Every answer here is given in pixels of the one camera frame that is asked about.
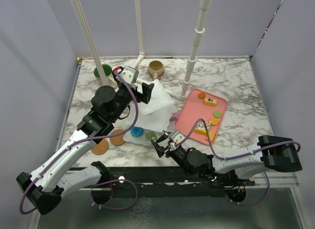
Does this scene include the blue frosted donut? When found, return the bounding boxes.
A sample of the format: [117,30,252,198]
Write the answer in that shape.
[130,127,144,138]

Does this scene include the white pvc frame right pole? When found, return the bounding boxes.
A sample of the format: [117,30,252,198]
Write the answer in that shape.
[166,0,212,101]

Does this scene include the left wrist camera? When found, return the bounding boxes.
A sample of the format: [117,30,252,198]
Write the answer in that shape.
[112,66,139,84]

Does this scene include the white pvc frame middle pole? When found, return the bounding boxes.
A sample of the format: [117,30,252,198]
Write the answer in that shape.
[132,0,145,68]

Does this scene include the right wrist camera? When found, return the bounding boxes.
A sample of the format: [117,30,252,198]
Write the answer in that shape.
[169,131,185,145]

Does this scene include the wooden coaster near edge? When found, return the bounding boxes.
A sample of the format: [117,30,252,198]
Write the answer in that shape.
[91,139,109,155]

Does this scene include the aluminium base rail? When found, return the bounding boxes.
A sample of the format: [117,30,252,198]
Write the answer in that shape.
[38,166,300,192]

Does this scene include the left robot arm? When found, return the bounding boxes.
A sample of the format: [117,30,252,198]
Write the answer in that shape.
[16,81,154,215]

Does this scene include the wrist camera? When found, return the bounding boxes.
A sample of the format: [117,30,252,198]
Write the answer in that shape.
[169,131,185,145]
[112,66,139,84]

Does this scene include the pink cake slice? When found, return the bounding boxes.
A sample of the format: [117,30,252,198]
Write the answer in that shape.
[169,112,179,122]

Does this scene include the sprinkled cake slice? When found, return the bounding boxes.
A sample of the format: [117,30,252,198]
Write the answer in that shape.
[194,121,211,135]

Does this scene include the orange cookie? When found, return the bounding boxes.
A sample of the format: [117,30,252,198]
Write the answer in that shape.
[198,93,205,99]

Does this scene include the white tiered serving stand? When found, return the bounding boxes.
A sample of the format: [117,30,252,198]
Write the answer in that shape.
[124,80,178,146]

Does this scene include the beige ceramic cup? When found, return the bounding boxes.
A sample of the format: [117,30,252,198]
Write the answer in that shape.
[147,60,165,80]

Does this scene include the white pvc frame pole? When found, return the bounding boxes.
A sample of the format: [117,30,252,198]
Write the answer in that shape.
[70,0,108,85]
[166,0,212,101]
[132,0,145,68]

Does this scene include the wooden coaster near stand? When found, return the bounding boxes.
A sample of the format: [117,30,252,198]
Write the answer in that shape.
[109,129,125,146]

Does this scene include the green ceramic mug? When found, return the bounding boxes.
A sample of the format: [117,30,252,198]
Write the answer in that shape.
[93,64,117,88]

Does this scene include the green round pastry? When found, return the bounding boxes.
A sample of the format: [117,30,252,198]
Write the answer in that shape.
[213,110,222,118]

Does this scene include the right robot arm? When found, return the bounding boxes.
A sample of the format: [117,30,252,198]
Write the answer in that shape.
[151,131,303,185]

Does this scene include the white pvc frame left pole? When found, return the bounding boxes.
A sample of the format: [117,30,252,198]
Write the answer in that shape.
[70,0,108,85]

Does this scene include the pink serving tray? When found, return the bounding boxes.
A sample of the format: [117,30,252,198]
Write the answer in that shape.
[175,89,227,145]

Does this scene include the yellow sponge cake slice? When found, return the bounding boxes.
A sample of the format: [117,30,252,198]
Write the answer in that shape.
[203,98,217,107]

